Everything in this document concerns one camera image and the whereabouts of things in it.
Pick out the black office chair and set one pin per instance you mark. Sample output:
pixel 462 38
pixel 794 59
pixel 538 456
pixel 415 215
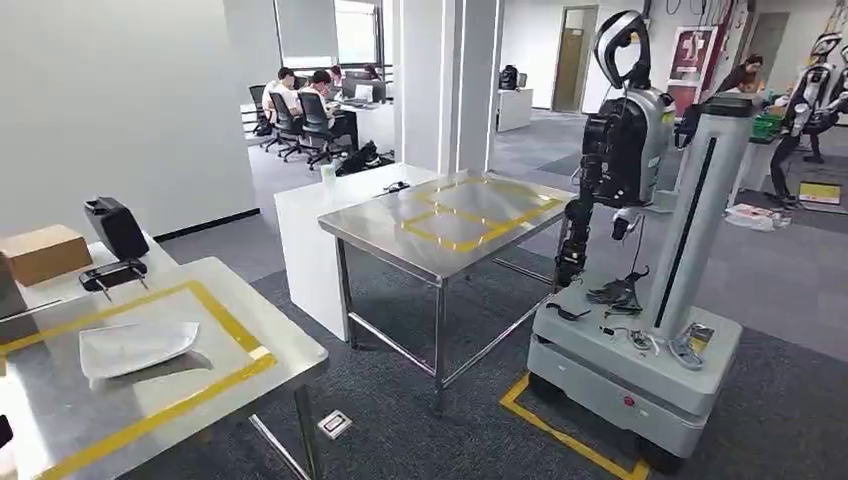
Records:
pixel 316 126
pixel 258 109
pixel 285 122

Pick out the white cup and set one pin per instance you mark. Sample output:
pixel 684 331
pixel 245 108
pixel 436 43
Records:
pixel 328 174

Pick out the computer monitor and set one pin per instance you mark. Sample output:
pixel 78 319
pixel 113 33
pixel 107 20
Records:
pixel 371 87

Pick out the black and white humanoid torso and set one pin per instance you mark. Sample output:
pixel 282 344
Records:
pixel 623 146

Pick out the white cabinet desk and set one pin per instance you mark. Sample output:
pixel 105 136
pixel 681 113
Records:
pixel 301 252

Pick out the white side cabinet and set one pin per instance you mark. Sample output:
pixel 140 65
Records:
pixel 515 109

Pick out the black tool with metal prongs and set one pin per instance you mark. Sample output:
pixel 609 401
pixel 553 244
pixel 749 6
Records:
pixel 111 273

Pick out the green crate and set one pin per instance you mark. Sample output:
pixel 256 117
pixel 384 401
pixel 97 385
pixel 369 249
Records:
pixel 767 127

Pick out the white and black humanoid robot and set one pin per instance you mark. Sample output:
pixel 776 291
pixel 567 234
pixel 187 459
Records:
pixel 811 99

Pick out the white wheeled base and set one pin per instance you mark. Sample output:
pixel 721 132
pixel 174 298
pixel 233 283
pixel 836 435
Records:
pixel 616 378

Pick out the grey window blind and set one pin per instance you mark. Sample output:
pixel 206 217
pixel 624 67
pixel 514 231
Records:
pixel 305 30

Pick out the black backpack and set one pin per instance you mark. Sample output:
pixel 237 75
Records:
pixel 508 78

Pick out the black bag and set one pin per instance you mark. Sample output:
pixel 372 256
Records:
pixel 360 159

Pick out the brown cardboard box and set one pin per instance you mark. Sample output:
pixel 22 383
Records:
pixel 45 253

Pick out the yellow flat board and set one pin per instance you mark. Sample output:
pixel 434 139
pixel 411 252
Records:
pixel 819 193

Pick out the white office desk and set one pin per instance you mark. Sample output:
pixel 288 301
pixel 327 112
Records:
pixel 374 126

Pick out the black plastic case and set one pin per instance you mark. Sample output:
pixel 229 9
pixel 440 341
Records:
pixel 118 228

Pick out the brown door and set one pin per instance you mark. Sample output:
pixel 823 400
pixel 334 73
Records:
pixel 575 60

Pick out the white low table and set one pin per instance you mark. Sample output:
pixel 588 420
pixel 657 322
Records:
pixel 156 255

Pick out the grey lift column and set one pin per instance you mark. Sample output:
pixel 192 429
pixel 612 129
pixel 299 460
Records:
pixel 696 212

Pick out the person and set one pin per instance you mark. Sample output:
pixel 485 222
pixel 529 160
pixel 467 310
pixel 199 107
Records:
pixel 371 71
pixel 336 74
pixel 321 93
pixel 281 93
pixel 745 73

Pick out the white papers pile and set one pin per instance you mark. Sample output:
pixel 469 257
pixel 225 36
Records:
pixel 755 217

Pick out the yellow floor tape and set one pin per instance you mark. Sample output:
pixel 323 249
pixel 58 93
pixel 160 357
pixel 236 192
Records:
pixel 563 437

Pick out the steel bench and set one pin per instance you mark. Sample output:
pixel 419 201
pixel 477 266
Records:
pixel 391 232
pixel 199 404

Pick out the red banner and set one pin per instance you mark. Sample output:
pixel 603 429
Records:
pixel 691 63

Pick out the silver floor socket plate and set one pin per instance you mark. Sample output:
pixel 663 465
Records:
pixel 334 424

